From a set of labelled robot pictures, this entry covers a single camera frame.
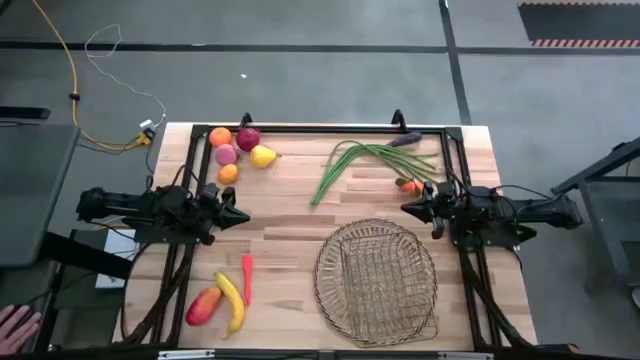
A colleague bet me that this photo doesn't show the green onion bunch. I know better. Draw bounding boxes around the green onion bunch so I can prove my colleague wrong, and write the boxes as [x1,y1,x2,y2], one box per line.
[309,139,444,207]

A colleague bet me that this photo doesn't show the yellow extension cable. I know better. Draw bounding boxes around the yellow extension cable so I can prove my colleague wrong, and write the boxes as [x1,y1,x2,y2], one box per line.
[30,0,154,152]

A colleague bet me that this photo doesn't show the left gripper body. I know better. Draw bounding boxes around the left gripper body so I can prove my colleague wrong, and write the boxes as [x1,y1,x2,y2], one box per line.
[197,182,225,246]

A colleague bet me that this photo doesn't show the black cable bundle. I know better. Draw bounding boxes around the black cable bundle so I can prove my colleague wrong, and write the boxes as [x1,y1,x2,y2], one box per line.
[118,243,196,346]
[457,247,534,349]

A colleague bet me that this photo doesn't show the yellow pear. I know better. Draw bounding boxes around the yellow pear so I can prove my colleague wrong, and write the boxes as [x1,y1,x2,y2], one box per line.
[249,144,282,170]

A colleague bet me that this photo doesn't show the white box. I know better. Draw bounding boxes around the white box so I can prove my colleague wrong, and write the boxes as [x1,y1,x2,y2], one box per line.
[94,228,142,290]

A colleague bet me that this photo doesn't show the round wire basket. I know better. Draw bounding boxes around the round wire basket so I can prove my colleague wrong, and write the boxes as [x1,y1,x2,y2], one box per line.
[313,217,440,349]

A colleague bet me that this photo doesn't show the red pomegranate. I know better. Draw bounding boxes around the red pomegranate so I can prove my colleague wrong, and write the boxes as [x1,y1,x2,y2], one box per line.
[235,127,262,153]

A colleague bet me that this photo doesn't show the black flat beam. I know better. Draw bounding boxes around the black flat beam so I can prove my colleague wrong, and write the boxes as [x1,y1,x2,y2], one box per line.
[39,232,134,281]

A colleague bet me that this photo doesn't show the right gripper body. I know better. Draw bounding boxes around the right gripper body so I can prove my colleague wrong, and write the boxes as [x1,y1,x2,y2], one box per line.
[431,182,460,235]

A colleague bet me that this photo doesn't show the small orange tangerine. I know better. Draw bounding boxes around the small orange tangerine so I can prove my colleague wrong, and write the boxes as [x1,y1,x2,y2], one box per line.
[217,163,240,186]

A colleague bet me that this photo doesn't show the black hazard-striped floor mat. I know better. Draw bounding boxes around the black hazard-striped floor mat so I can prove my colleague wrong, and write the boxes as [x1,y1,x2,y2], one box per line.
[517,1,640,49]

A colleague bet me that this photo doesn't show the pink peach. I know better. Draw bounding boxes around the pink peach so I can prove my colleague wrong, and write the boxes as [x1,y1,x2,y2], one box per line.
[214,143,239,167]

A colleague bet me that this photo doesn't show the red orange mango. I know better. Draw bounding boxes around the red orange mango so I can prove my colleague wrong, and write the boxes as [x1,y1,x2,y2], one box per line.
[185,286,223,327]

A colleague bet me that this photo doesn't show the orange tomato with green leaves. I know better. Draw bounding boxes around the orange tomato with green leaves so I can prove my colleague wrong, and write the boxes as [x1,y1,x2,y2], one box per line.
[394,177,426,197]

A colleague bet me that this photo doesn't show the silver metal bracket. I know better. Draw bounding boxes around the silver metal bracket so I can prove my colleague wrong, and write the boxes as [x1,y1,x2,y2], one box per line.
[438,351,495,360]
[158,349,216,360]

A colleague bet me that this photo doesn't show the yellow banana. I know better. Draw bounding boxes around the yellow banana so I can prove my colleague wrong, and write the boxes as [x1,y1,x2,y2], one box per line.
[214,271,247,341]

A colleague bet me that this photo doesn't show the purple eggplant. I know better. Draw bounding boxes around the purple eggplant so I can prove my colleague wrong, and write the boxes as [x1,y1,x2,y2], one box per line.
[387,130,424,149]

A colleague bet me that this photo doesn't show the thin white cable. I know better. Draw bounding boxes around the thin white cable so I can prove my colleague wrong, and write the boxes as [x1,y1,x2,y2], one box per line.
[83,23,169,129]

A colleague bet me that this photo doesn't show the red chili pepper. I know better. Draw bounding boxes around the red chili pepper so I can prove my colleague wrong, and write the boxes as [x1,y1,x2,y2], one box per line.
[241,254,254,307]

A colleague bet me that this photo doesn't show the dark grey desk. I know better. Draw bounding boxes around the dark grey desk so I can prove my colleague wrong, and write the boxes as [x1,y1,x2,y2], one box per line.
[0,264,59,354]

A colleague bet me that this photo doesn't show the person's hand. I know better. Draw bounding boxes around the person's hand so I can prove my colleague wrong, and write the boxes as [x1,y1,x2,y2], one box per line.
[0,304,42,356]

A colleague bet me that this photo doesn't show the black aluminium table frame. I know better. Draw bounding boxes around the black aluminium table frame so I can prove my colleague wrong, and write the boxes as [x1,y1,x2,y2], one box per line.
[112,108,584,360]

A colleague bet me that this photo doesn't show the grey desk top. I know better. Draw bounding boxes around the grey desk top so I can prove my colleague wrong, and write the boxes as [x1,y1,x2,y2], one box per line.
[0,123,81,269]

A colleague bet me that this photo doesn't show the black desk frame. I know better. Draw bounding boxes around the black desk frame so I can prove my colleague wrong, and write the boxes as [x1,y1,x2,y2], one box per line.
[551,135,640,296]

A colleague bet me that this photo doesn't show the large orange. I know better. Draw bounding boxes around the large orange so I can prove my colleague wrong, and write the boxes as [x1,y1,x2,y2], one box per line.
[208,126,233,149]

